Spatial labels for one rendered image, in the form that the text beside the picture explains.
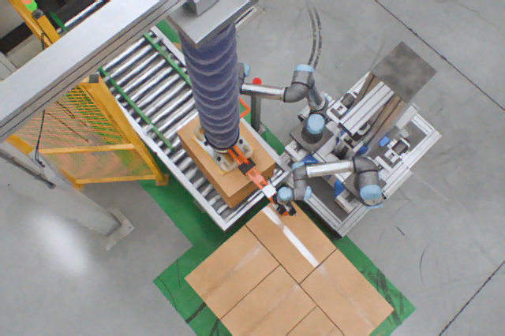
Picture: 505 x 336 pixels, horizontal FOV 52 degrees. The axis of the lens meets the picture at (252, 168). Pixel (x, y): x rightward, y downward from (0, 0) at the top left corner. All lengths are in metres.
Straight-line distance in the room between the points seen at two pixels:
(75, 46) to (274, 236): 2.62
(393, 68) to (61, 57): 1.72
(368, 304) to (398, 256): 0.79
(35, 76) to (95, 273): 3.15
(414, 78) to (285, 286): 1.87
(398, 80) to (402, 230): 2.16
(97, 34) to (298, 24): 3.69
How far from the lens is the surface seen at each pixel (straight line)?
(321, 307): 3.94
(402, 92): 2.74
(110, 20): 1.68
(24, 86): 1.66
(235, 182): 3.45
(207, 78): 2.29
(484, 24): 5.65
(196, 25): 1.83
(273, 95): 3.10
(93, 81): 2.69
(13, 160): 2.64
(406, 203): 4.74
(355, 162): 2.97
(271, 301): 3.90
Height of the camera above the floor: 4.44
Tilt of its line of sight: 75 degrees down
